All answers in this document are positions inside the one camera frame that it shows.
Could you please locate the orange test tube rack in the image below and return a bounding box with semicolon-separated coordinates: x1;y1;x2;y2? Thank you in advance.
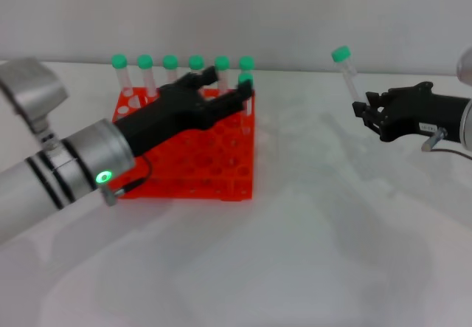
110;86;256;203

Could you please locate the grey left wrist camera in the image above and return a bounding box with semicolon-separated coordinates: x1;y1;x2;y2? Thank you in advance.
0;57;71;138

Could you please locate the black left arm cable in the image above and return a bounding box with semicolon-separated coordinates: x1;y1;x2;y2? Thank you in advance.
100;155;153;207

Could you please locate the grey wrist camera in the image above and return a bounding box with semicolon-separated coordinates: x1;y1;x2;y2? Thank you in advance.
0;57;71;138
456;46;472;83

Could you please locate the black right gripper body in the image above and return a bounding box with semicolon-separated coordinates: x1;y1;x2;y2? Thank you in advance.
379;81;472;144

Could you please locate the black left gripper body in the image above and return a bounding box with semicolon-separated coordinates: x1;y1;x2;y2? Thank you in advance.
114;77;223;157

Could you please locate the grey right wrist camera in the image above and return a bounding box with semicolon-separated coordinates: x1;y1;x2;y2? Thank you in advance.
456;46;472;83

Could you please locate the green capped test tube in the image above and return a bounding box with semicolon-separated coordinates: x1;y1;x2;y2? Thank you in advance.
188;55;205;75
111;53;134;97
162;54;179;85
237;72;255;137
330;45;369;105
136;54;157;97
238;56;255;75
214;56;231;95

